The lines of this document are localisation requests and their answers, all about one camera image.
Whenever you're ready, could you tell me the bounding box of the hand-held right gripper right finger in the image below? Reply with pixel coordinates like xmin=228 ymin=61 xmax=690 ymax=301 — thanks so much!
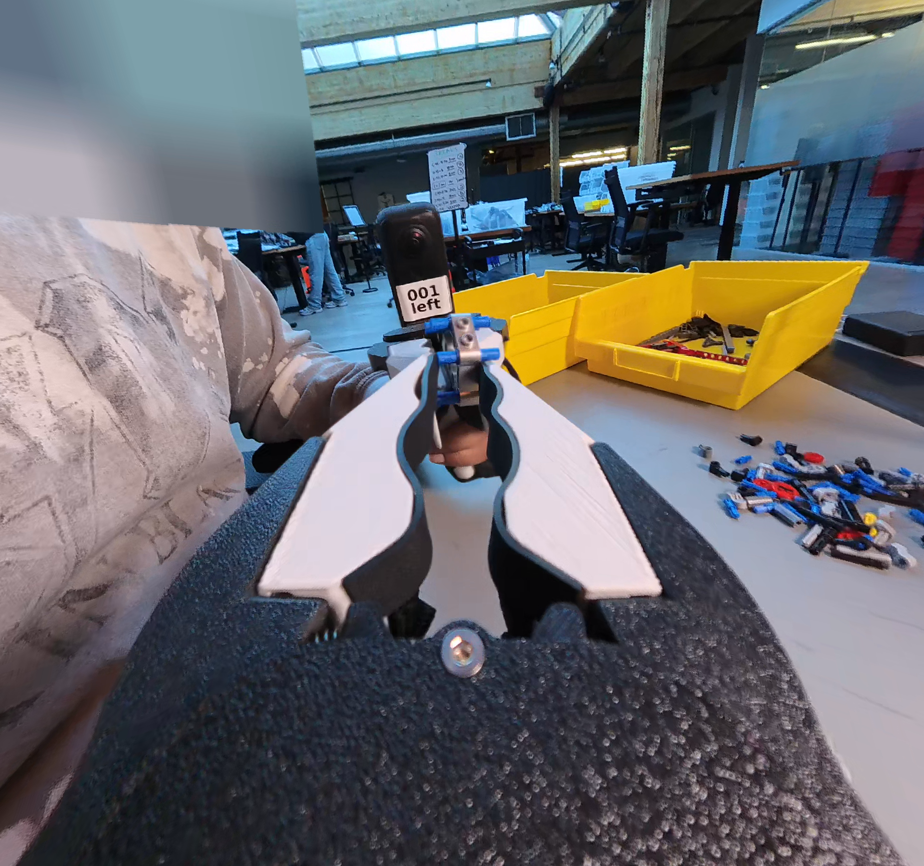
xmin=480 ymin=361 xmax=665 ymax=601

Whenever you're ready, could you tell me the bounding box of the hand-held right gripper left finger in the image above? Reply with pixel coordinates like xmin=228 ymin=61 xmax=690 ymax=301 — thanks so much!
xmin=256 ymin=353 xmax=439 ymax=625

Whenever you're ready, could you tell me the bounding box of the grey beam frame with holes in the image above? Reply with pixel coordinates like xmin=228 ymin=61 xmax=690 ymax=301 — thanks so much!
xmin=433 ymin=313 xmax=486 ymax=408

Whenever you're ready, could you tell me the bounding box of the person's left forearm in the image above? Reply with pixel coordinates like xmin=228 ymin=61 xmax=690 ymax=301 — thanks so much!
xmin=231 ymin=245 xmax=394 ymax=444

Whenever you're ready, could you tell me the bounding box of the wooden standing desk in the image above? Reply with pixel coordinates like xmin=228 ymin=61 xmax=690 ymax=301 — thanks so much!
xmin=624 ymin=160 xmax=802 ymax=264

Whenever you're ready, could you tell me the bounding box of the person's left hand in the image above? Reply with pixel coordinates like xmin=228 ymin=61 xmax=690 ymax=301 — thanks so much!
xmin=427 ymin=424 xmax=492 ymax=470

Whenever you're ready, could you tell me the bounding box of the yellow plastic bin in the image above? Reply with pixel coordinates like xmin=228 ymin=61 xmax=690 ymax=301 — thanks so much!
xmin=451 ymin=270 xmax=643 ymax=387
xmin=574 ymin=259 xmax=871 ymax=411

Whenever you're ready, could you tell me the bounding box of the white sign board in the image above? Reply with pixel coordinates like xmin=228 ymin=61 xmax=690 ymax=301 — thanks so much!
xmin=427 ymin=142 xmax=470 ymax=213

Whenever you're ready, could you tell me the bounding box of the black office chair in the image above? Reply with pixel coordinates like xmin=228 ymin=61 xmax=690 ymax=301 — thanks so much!
xmin=603 ymin=166 xmax=687 ymax=275

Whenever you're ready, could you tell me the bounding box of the heap of dark building parts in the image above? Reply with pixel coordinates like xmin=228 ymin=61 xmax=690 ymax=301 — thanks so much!
xmin=635 ymin=313 xmax=760 ymax=367

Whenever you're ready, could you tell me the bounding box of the pile of mixed building parts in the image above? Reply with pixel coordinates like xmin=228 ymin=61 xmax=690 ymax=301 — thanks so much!
xmin=696 ymin=433 xmax=924 ymax=571

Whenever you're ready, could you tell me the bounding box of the black flat box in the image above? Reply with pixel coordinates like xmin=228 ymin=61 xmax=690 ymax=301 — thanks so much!
xmin=841 ymin=310 xmax=924 ymax=358

